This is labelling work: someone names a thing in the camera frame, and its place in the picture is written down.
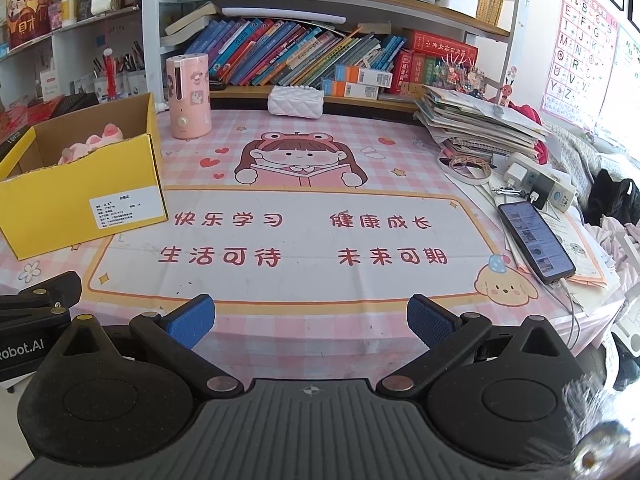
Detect white charging cable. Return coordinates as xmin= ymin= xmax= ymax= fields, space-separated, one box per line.
xmin=555 ymin=280 xmax=583 ymax=351

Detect white shelf unit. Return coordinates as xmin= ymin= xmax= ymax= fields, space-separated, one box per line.
xmin=0 ymin=7 xmax=151 ymax=106

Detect orange blue box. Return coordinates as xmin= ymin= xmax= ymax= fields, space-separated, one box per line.
xmin=322 ymin=80 xmax=381 ymax=101
xmin=335 ymin=65 xmax=393 ymax=86

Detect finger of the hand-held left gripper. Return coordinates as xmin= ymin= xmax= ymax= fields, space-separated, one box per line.
xmin=0 ymin=271 xmax=83 ymax=311
xmin=0 ymin=306 xmax=72 ymax=333

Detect white wooden bookshelf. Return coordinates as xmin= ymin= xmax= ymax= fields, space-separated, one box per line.
xmin=142 ymin=0 xmax=518 ymax=111

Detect yellow cardboard box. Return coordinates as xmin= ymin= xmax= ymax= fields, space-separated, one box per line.
xmin=0 ymin=92 xmax=169 ymax=261

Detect pink humidifier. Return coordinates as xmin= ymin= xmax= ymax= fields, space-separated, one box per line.
xmin=166 ymin=54 xmax=213 ymax=140

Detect white power strip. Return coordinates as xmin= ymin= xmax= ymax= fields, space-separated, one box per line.
xmin=502 ymin=152 xmax=578 ymax=212

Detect red bag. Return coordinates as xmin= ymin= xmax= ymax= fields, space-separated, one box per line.
xmin=510 ymin=105 xmax=551 ymax=161

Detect pale pink cloth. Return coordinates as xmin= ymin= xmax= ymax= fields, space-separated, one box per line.
xmin=597 ymin=217 xmax=640 ymax=301

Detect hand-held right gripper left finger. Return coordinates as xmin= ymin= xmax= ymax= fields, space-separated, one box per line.
xmin=47 ymin=294 xmax=246 ymax=402

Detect white box red label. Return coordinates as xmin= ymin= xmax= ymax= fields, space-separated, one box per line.
xmin=39 ymin=71 xmax=66 ymax=101

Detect colourful ornament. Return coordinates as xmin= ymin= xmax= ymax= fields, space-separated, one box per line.
xmin=434 ymin=57 xmax=487 ymax=98

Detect loose paper sheets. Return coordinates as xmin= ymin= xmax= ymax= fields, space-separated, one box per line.
xmin=480 ymin=180 xmax=621 ymax=306

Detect black case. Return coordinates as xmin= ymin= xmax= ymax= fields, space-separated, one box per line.
xmin=47 ymin=92 xmax=101 ymax=118

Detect red figure printed box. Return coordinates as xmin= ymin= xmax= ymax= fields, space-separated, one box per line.
xmin=5 ymin=0 xmax=53 ymax=51

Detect black smartphone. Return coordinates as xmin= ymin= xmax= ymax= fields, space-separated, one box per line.
xmin=497 ymin=201 xmax=577 ymax=285

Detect patterned tape roll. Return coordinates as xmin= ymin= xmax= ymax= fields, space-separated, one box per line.
xmin=439 ymin=156 xmax=493 ymax=185

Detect white quilted pouch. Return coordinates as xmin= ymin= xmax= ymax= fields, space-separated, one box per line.
xmin=267 ymin=86 xmax=323 ymax=119

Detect thick beige book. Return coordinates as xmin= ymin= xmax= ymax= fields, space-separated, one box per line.
xmin=160 ymin=1 xmax=221 ymax=48

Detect grey fuzzy blanket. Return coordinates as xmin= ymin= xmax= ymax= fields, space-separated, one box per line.
xmin=542 ymin=125 xmax=640 ymax=196

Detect dark cloth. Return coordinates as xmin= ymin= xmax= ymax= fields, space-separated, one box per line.
xmin=585 ymin=169 xmax=640 ymax=226

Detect pink printed tablecloth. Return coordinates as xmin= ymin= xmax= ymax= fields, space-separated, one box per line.
xmin=0 ymin=107 xmax=626 ymax=386

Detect red ant figure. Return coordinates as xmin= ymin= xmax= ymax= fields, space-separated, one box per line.
xmin=495 ymin=67 xmax=521 ymax=107

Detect white long lamp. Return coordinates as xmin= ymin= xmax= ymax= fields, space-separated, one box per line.
xmin=221 ymin=6 xmax=347 ymax=25

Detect white wall chart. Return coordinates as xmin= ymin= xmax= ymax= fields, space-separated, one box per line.
xmin=602 ymin=27 xmax=640 ymax=141

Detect pink alphabet poster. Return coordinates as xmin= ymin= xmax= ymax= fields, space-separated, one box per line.
xmin=539 ymin=0 xmax=623 ymax=126

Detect red patterned box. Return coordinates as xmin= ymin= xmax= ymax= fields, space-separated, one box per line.
xmin=0 ymin=100 xmax=66 ymax=146

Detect row of leaning colourful books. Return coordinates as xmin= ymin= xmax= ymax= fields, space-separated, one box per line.
xmin=192 ymin=17 xmax=408 ymax=88

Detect pink pig plush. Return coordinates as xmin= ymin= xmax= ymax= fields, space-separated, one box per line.
xmin=57 ymin=124 xmax=126 ymax=166

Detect white pen cup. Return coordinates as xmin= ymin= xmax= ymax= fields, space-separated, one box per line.
xmin=92 ymin=50 xmax=121 ymax=101
xmin=122 ymin=42 xmax=148 ymax=96

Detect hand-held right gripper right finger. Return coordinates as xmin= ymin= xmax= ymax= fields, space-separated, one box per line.
xmin=376 ymin=294 xmax=586 ymax=402

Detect red boxed book set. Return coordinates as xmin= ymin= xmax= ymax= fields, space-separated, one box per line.
xmin=392 ymin=30 xmax=480 ymax=95

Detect stack of papers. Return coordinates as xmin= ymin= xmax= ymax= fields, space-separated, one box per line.
xmin=414 ymin=85 xmax=553 ymax=161

